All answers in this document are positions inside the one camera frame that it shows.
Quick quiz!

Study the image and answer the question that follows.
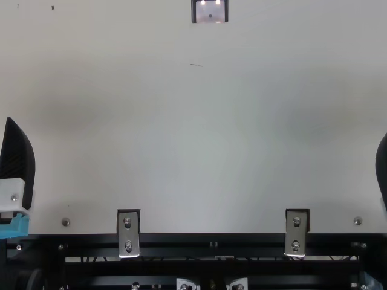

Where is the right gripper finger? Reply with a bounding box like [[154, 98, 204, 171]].
[[374, 131, 387, 219]]

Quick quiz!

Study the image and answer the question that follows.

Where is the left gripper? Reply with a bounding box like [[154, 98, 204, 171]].
[[0, 117, 37, 240]]

